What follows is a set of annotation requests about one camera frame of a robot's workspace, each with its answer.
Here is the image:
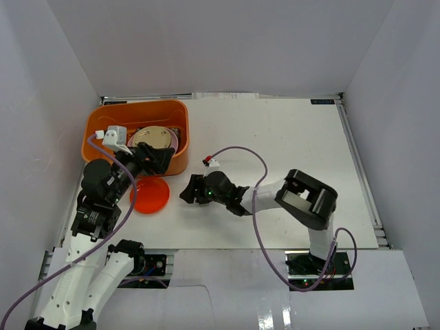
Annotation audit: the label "dark table label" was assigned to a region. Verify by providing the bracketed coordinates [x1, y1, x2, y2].
[310, 99, 335, 105]

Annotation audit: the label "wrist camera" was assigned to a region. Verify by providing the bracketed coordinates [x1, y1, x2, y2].
[95, 125, 128, 151]
[202, 155, 220, 177]

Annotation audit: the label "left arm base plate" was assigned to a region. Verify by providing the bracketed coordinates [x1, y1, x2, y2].
[119, 254, 169, 289]

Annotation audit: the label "white paper sheets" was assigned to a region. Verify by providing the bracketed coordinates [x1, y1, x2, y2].
[192, 92, 259, 100]

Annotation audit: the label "pink round plate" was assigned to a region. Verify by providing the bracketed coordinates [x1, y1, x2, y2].
[127, 131, 179, 153]

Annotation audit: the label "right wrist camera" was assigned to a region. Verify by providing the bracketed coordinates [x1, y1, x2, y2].
[202, 155, 220, 177]

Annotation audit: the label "black floral square plate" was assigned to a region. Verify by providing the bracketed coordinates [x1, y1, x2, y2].
[134, 125, 181, 139]

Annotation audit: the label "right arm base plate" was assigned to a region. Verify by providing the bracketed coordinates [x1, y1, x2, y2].
[285, 252, 355, 291]

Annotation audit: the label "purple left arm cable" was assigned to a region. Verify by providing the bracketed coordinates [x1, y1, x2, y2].
[0, 132, 138, 330]

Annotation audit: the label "orange translucent plate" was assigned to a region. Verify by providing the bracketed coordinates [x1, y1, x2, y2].
[129, 177, 171, 215]

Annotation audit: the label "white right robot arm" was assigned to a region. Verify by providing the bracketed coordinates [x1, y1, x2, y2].
[179, 169, 338, 274]

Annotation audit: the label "small beige floral plate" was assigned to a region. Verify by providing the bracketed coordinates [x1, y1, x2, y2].
[127, 126, 172, 149]

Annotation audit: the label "orange plastic bin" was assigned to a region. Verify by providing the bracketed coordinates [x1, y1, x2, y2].
[81, 100, 190, 176]

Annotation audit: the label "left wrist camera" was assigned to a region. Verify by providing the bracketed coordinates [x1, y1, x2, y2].
[95, 125, 128, 151]

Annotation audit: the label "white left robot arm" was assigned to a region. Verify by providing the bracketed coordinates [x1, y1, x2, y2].
[25, 142, 175, 329]

